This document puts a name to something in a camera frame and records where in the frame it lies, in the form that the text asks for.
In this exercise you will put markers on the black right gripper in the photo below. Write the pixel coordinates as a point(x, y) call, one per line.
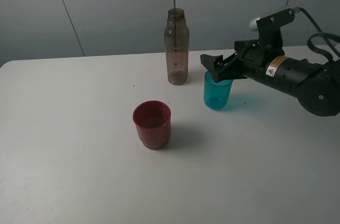
point(250, 61)

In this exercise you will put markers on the teal transparent plastic cup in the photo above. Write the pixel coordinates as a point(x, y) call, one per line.
point(216, 94)

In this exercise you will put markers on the brown transparent plastic bottle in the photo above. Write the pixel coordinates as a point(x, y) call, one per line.
point(176, 36)

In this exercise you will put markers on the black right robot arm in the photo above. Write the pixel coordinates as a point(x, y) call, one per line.
point(315, 86)

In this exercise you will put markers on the red plastic cup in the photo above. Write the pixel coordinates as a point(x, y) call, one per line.
point(152, 120)

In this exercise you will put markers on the wrist camera with black bracket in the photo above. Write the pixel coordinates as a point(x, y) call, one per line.
point(269, 27)

